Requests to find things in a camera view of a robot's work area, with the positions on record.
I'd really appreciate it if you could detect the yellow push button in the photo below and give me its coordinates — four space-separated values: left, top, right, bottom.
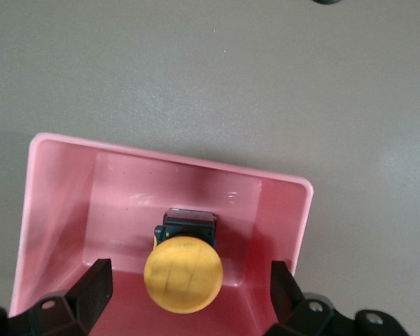
143 206 225 314

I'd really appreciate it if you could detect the pink plastic bin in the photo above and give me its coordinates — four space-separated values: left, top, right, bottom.
8 132 314 336

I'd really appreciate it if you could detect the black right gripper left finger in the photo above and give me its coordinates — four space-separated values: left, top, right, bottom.
0 258 115 336

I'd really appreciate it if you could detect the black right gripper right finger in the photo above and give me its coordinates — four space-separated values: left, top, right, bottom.
265 260 411 336

